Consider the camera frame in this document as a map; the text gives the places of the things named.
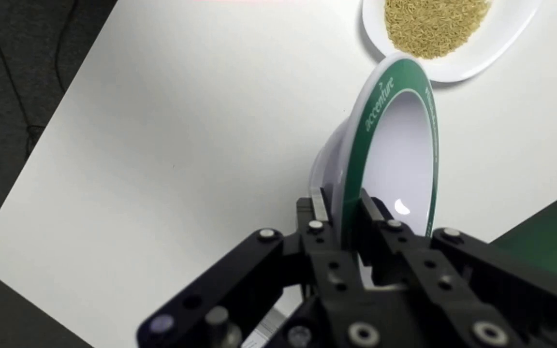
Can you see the brown rice grains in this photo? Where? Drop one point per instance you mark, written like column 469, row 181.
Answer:
column 436, row 26

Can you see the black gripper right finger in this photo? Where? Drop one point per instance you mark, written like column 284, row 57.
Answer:
column 485, row 272

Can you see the white bowl with green rim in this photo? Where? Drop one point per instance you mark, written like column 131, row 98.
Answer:
column 402, row 148

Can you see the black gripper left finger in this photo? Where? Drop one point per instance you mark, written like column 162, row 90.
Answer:
column 253, row 272

